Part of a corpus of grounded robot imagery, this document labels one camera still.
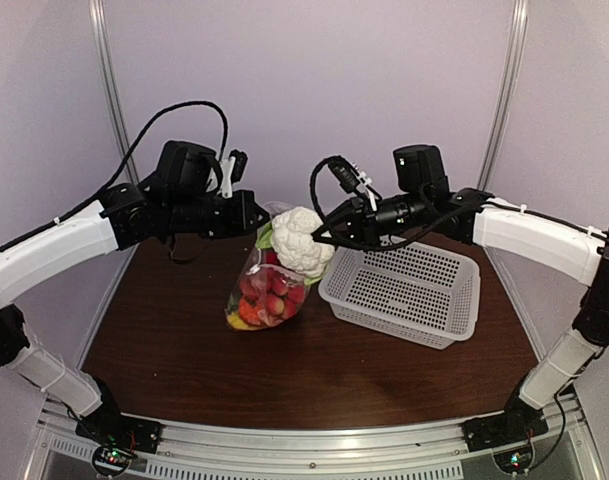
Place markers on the clear dotted zip bag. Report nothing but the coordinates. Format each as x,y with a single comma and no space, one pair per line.
284,263

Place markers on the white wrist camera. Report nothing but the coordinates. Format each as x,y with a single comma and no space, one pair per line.
232,171
352,180

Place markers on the white cauliflower toy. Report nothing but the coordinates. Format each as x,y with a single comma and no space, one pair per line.
290,235

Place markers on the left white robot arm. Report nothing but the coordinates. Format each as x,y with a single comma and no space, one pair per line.
116,219

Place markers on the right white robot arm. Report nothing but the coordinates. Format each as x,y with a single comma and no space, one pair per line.
426,204

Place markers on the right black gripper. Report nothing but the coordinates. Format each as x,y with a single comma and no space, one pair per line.
362,226

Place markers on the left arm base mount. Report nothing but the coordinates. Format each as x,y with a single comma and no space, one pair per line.
118,447

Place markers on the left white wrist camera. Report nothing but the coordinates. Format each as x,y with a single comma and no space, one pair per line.
232,171

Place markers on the right aluminium frame post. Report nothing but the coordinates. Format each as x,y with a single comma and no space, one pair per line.
510,74

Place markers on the red lychee bunch toy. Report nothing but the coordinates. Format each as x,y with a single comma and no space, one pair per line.
276,292

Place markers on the white plastic basket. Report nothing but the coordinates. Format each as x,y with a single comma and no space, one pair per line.
421,293

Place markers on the curved aluminium front rail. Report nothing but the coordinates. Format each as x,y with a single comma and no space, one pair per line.
433,450

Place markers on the left aluminium frame post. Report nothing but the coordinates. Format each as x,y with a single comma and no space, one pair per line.
107,73

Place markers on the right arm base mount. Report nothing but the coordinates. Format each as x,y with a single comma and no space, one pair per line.
508,436

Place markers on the yellow lemon toy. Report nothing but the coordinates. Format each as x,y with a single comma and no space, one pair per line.
238,324

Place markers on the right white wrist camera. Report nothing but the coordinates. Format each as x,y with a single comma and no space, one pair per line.
352,180

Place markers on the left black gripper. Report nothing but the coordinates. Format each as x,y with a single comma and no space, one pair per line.
241,224

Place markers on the aluminium frame post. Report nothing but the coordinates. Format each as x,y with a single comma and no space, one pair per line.
107,73
510,74

